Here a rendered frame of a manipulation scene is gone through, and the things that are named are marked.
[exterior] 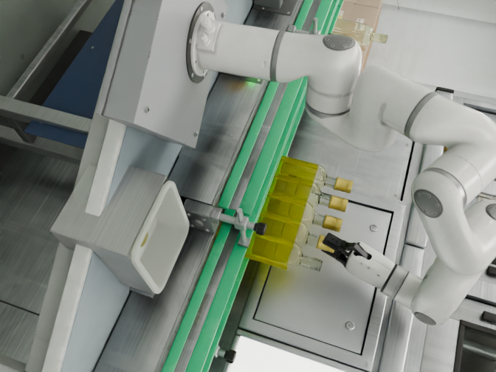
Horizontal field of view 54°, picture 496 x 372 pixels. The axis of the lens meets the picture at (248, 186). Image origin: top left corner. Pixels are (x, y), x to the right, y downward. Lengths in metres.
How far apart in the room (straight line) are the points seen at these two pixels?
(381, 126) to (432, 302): 0.37
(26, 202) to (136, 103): 0.89
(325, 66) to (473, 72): 5.32
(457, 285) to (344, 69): 0.45
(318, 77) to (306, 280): 0.59
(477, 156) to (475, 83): 5.24
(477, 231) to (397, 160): 0.73
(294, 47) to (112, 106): 0.34
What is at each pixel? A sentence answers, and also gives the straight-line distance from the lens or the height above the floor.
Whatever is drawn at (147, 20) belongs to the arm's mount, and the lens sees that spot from 0.82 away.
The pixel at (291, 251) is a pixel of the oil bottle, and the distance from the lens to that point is 1.16.
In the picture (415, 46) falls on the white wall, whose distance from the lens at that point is 6.28.
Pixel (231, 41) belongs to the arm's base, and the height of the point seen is 0.88.
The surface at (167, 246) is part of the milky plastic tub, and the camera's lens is 1.09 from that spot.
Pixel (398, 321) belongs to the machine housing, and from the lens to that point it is 1.31.
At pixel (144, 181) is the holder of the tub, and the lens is 0.93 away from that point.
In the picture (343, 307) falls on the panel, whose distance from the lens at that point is 1.29.
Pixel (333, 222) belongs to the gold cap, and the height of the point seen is 1.14.
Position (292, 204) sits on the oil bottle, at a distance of 1.22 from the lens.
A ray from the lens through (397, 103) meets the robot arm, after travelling 0.83.
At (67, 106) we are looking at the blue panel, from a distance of 1.37.
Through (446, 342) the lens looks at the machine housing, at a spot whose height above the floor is 1.49.
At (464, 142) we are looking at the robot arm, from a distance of 0.85.
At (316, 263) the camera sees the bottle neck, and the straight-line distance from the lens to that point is 1.17.
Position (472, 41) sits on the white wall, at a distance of 6.52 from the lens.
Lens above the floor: 1.17
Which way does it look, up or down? 12 degrees down
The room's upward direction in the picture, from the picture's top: 105 degrees clockwise
